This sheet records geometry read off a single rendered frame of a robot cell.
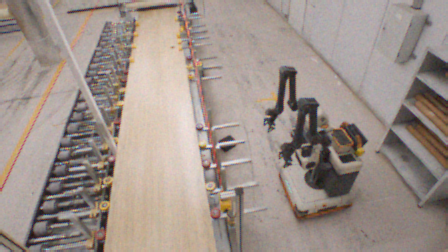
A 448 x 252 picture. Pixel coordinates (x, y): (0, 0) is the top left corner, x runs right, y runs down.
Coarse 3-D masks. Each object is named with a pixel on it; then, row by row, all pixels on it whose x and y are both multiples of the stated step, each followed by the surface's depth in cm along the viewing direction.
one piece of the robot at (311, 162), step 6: (306, 120) 230; (306, 126) 235; (324, 126) 216; (330, 126) 216; (318, 132) 216; (324, 132) 213; (330, 132) 219; (300, 150) 255; (312, 150) 242; (318, 150) 241; (300, 156) 251; (312, 156) 242; (318, 156) 244; (306, 162) 246; (312, 162) 248; (318, 162) 251; (306, 168) 253; (312, 168) 255
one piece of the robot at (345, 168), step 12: (360, 144) 236; (324, 156) 256; (336, 156) 246; (348, 156) 246; (336, 168) 244; (348, 168) 239; (360, 168) 243; (312, 180) 290; (324, 180) 274; (336, 180) 250; (348, 180) 254; (336, 192) 266; (348, 192) 271
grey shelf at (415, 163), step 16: (432, 48) 243; (432, 64) 264; (416, 80) 275; (432, 80) 254; (400, 112) 306; (416, 112) 274; (400, 128) 310; (432, 128) 256; (384, 144) 343; (400, 144) 342; (416, 144) 291; (400, 160) 322; (416, 160) 321; (432, 160) 273; (416, 176) 304; (432, 176) 302; (416, 192) 290; (432, 192) 267
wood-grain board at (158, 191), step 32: (160, 32) 452; (160, 64) 370; (128, 96) 317; (160, 96) 313; (128, 128) 275; (160, 128) 272; (192, 128) 270; (128, 160) 242; (160, 160) 241; (192, 160) 239; (128, 192) 217; (160, 192) 216; (192, 192) 214; (128, 224) 196; (160, 224) 195; (192, 224) 194
